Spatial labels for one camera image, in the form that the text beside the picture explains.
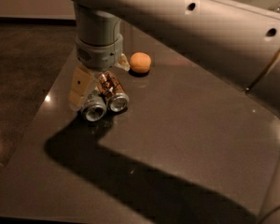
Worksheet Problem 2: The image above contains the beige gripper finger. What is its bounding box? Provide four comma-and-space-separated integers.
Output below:
68, 65, 97, 111
115, 53, 130, 71

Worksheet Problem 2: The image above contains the gold LaCroix can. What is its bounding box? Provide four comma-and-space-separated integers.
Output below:
98, 71, 130, 112

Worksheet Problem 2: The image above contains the silver green 7up can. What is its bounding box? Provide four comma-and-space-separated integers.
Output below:
80, 91, 106, 122

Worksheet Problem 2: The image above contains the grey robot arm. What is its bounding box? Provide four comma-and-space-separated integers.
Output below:
70, 0, 280, 119

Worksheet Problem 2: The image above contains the orange fruit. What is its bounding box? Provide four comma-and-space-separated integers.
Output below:
130, 52, 151, 74

